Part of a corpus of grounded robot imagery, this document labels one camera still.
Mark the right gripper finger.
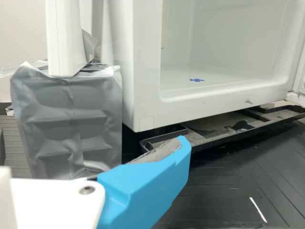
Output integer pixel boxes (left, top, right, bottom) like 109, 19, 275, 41
93, 135, 192, 229

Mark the white pipette stand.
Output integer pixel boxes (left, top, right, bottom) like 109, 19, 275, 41
9, 0, 122, 180

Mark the black tray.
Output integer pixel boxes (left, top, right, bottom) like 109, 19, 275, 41
139, 101, 305, 158

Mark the black platform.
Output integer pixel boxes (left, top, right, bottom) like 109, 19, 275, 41
0, 112, 305, 229

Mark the white incubator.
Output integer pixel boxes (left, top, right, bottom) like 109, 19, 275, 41
101, 0, 302, 133

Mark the incubator door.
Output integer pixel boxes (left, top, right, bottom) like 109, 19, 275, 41
285, 0, 305, 109

